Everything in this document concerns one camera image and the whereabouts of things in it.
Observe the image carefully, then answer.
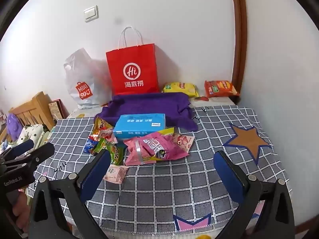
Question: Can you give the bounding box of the red framed picture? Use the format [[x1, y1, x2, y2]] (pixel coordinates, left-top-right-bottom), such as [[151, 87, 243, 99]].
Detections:
[[48, 99, 70, 126]]

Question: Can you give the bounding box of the fruit print sheet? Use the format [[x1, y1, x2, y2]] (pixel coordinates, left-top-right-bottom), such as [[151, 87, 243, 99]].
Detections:
[[193, 96, 237, 108]]

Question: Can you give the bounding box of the grey checkered blanket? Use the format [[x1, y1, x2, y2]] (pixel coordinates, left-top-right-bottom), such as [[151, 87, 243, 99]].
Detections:
[[25, 105, 292, 232]]

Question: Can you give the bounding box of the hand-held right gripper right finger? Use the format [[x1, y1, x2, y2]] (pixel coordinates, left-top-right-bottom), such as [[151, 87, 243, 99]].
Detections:
[[213, 150, 296, 239]]

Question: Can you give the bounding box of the small yellow snack packet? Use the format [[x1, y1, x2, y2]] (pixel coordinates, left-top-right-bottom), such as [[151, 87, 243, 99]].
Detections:
[[93, 118, 114, 136]]

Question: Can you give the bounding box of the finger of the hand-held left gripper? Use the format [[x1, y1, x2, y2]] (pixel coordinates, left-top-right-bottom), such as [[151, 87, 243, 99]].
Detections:
[[0, 143, 55, 173], [0, 139, 34, 163]]

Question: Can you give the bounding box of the pink zip bag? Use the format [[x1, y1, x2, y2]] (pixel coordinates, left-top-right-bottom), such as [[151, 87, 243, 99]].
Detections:
[[124, 137, 160, 166]]

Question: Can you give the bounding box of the pink bear print packet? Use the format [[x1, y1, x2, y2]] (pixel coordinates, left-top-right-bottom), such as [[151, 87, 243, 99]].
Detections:
[[98, 129, 117, 145]]

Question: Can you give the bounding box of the white plastic shopping bag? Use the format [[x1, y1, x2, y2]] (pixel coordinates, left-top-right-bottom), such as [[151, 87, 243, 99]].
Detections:
[[63, 48, 112, 109]]

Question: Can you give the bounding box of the blue tissue box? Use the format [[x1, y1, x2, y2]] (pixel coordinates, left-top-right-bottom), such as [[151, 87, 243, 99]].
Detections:
[[113, 113, 166, 140]]

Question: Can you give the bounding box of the purple cloth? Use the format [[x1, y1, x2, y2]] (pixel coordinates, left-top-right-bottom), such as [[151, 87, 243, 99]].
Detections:
[[6, 113, 24, 142]]

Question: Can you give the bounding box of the white peach print packet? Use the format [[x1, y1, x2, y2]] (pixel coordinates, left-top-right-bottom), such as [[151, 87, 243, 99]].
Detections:
[[171, 133, 195, 158]]

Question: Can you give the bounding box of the white floral cloth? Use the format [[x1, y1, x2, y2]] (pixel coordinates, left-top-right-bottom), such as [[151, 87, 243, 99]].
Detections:
[[16, 124, 50, 150]]

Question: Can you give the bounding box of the wooden headboard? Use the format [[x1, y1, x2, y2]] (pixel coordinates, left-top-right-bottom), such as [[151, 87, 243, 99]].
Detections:
[[9, 91, 56, 132]]

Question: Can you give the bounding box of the light pink pastry packet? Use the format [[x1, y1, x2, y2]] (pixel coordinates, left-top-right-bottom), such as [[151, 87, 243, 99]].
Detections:
[[103, 164, 129, 183]]

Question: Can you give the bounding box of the small blue snack packet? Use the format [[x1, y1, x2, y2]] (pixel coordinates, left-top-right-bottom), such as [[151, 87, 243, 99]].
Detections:
[[85, 139, 97, 154]]

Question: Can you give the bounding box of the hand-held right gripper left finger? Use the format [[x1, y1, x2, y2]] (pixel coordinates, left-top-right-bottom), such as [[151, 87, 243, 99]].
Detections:
[[29, 149, 112, 239]]

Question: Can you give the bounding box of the brown wooden door frame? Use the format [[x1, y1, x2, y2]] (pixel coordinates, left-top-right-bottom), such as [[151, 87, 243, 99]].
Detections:
[[229, 0, 248, 105]]

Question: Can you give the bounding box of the red paper bag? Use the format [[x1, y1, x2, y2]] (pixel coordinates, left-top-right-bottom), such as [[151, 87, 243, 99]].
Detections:
[[106, 26, 160, 95]]

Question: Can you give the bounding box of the white light switch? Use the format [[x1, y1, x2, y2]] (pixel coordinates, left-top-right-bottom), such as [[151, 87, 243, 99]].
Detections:
[[83, 5, 99, 22]]

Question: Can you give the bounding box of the purple towel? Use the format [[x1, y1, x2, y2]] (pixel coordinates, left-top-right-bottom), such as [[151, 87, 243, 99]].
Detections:
[[94, 92, 198, 131]]

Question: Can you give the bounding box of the person's left hand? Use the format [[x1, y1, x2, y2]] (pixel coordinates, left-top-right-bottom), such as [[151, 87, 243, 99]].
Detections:
[[11, 190, 32, 231]]

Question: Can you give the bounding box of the yellow chip bag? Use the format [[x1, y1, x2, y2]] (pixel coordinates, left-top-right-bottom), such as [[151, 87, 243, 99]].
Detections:
[[161, 82, 200, 98]]

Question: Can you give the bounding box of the orange chip bag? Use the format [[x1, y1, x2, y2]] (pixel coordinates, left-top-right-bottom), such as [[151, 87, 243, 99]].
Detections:
[[204, 80, 240, 97]]

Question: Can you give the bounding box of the pink packet with yellow edge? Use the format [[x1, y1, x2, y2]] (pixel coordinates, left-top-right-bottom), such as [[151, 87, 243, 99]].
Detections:
[[136, 127, 176, 160]]

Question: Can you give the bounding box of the green snack packet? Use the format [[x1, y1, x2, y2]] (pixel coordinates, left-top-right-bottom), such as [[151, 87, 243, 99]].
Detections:
[[96, 138, 125, 166]]

